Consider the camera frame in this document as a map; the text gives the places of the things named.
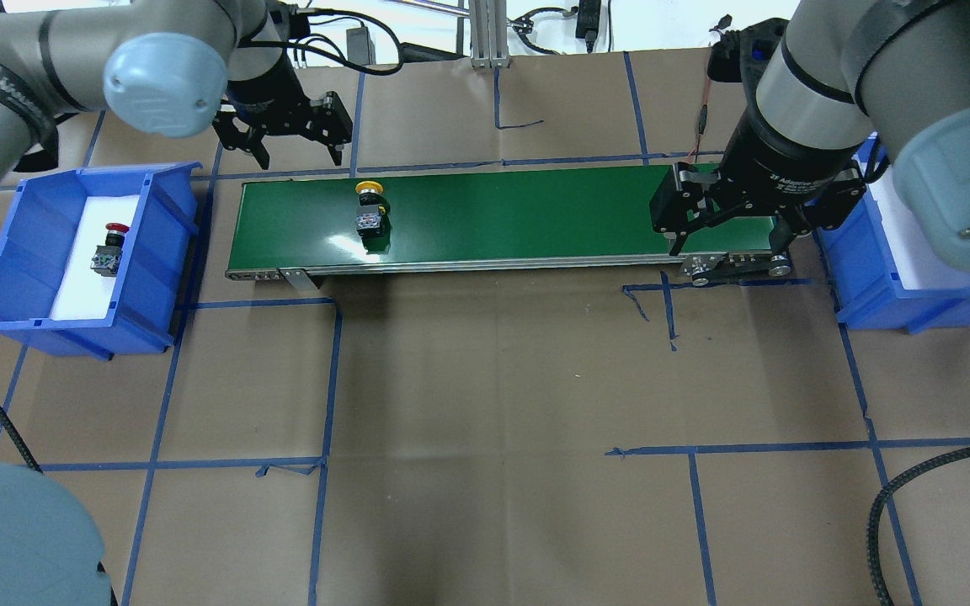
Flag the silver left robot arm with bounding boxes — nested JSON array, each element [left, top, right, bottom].
[[0, 1, 353, 183]]

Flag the red push button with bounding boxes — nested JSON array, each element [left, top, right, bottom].
[[89, 222, 131, 279]]

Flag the white foam pad right bin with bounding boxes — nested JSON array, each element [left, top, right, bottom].
[[870, 167, 970, 290]]

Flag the blue storage bin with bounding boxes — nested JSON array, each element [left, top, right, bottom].
[[819, 169, 970, 334], [0, 162, 200, 359]]

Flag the white foam pad left bin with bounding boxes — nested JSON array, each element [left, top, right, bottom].
[[49, 194, 139, 321]]

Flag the aluminium frame post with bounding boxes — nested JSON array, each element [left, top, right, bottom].
[[468, 0, 509, 70]]

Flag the blue left storage bin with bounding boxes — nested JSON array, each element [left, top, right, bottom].
[[0, 162, 200, 359]]

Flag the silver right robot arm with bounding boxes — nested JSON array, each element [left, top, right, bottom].
[[649, 1, 970, 273]]

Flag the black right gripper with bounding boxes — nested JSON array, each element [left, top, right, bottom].
[[649, 118, 867, 257]]

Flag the white foam pad bin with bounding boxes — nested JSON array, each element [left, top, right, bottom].
[[870, 167, 970, 290], [49, 194, 139, 321]]

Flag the yellow push button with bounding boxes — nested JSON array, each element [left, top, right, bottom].
[[354, 180, 390, 239]]

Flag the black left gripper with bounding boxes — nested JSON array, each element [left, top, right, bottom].
[[212, 59, 353, 170]]

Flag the blue right storage bin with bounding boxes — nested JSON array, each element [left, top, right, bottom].
[[819, 169, 970, 334]]

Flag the black power adapter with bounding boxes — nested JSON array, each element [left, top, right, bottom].
[[574, 0, 603, 45]]

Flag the green conveyor belt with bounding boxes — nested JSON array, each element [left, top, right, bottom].
[[224, 165, 774, 290]]

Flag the red black conveyor wires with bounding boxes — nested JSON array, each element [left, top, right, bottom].
[[687, 76, 717, 161]]

